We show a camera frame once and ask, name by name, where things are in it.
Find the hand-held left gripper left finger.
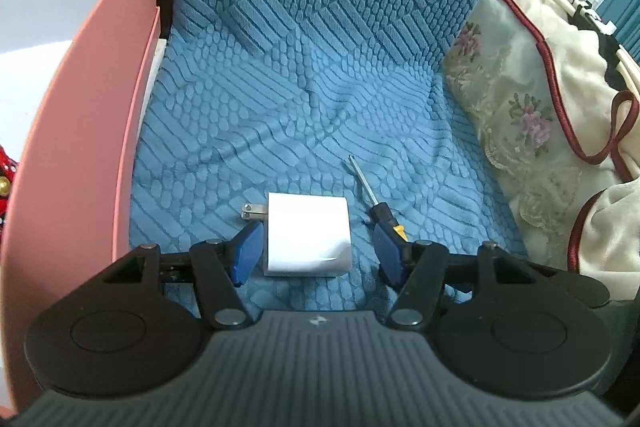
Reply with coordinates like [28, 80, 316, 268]
[102, 223, 264, 330]

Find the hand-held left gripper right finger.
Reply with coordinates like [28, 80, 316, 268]
[374, 223, 551, 328]

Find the white charger plug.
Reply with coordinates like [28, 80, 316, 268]
[239, 192, 352, 279]

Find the pink cardboard box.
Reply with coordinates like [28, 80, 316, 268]
[0, 0, 162, 413]

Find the black and red toy figure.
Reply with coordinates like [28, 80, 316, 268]
[0, 146, 21, 230]

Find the black and yellow screwdriver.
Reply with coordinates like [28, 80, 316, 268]
[344, 155, 408, 243]

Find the blue textured chair cover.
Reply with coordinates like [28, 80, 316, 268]
[127, 0, 532, 314]

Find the floral lace cushion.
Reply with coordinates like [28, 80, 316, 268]
[442, 0, 587, 254]

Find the cream floral cushion red trim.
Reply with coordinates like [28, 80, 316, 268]
[487, 0, 640, 304]

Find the black garment with white print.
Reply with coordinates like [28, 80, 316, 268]
[567, 4, 640, 94]

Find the teal curtain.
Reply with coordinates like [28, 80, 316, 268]
[597, 0, 640, 58]

